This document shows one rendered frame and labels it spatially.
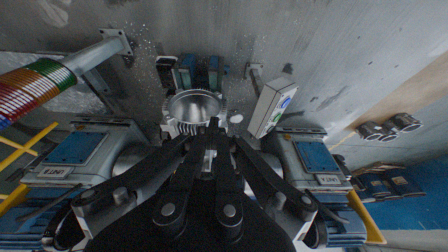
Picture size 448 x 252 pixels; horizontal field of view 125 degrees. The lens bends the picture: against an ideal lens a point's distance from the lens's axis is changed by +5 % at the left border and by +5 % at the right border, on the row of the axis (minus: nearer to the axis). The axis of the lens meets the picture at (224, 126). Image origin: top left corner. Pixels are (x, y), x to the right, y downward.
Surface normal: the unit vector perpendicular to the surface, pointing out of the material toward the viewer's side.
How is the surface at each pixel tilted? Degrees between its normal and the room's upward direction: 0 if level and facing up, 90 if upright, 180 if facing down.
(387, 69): 0
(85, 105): 0
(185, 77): 0
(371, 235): 90
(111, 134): 90
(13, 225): 90
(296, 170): 90
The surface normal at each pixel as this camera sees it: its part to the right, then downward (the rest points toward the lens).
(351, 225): 0.07, -0.65
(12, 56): 0.00, 0.76
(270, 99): -0.80, 0.41
